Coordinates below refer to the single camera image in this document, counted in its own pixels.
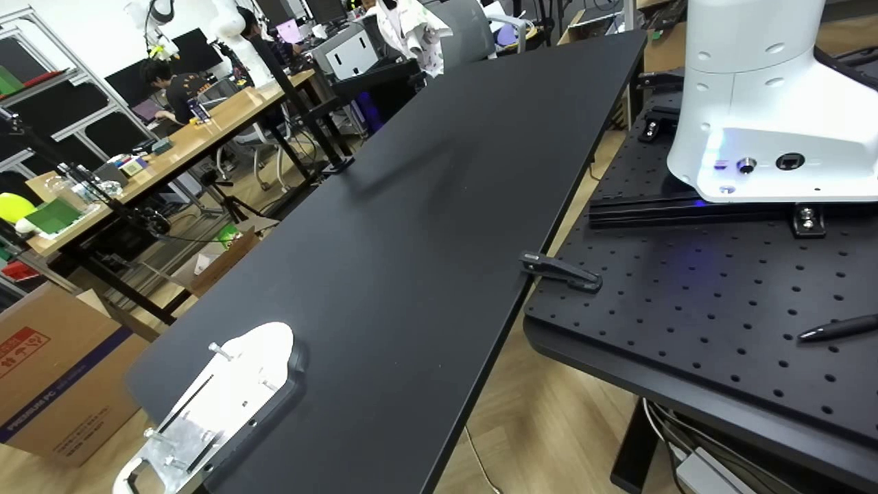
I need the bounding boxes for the white patterned cloth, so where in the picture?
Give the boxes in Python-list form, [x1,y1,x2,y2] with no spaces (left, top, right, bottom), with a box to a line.
[375,0,454,78]

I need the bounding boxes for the black clamp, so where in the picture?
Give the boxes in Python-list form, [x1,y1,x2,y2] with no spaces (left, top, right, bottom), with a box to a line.
[519,251,604,294]

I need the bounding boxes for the grey office chair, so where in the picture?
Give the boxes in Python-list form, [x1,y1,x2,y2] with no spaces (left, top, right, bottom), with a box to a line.
[424,0,530,71]

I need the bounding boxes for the open cardboard box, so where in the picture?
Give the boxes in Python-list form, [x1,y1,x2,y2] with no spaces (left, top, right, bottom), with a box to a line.
[170,229,263,297]

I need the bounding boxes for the silver metal mounting plate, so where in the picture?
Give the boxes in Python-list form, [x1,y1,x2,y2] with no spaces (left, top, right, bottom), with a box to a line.
[112,321,296,494]

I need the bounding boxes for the long wooden table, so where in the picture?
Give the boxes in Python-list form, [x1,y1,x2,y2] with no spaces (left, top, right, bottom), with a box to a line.
[26,67,318,259]

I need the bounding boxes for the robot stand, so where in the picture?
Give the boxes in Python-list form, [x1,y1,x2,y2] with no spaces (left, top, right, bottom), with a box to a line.
[522,47,878,494]

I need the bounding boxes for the person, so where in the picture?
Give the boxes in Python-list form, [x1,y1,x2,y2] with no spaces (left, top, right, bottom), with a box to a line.
[139,58,209,127]

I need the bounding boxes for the grey power brick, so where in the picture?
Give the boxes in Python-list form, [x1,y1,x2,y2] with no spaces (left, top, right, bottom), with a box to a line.
[675,446,758,494]

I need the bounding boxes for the green flat pad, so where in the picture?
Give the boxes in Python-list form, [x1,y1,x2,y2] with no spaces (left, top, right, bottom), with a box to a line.
[25,198,84,235]

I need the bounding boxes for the large cardboard box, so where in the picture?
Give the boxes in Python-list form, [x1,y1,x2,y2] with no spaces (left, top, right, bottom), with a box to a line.
[0,281,153,469]

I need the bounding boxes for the black pen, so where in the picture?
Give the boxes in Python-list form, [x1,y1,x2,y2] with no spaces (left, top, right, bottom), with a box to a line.
[797,314,878,343]

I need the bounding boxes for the yellow green ball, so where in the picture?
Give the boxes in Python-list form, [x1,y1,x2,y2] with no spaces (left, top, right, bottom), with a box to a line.
[0,193,36,224]

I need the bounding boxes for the white cable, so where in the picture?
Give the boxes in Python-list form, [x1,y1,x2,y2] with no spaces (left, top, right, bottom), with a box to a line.
[464,425,504,494]

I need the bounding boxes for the aluminium frame shelf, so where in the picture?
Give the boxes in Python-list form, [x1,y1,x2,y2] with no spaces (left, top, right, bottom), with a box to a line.
[0,5,160,180]

